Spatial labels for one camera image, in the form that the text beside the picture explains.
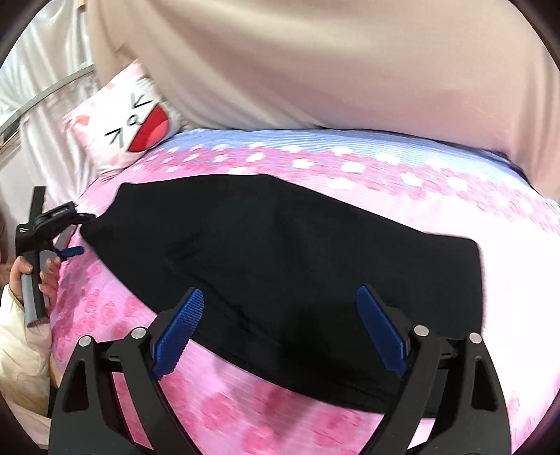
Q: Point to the person's left forearm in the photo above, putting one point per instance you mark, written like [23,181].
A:
[17,358]

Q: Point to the pink rose bedsheet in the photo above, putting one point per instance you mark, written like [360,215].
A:
[306,175]

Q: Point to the cat face pillow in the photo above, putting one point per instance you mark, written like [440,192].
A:
[118,127]

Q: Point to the curved metal rail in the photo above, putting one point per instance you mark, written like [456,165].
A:
[48,89]

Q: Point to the silver satin curtain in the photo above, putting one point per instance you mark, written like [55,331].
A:
[43,43]

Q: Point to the person's left hand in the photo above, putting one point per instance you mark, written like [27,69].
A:
[49,284]

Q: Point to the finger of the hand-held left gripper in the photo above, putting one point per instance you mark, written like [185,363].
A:
[73,252]
[84,217]

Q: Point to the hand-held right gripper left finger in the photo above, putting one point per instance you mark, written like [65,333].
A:
[179,332]

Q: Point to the beige duvet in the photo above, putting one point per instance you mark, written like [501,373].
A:
[328,65]

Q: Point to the black pants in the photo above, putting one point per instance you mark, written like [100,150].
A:
[284,262]

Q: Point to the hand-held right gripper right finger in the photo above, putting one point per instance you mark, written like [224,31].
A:
[378,328]

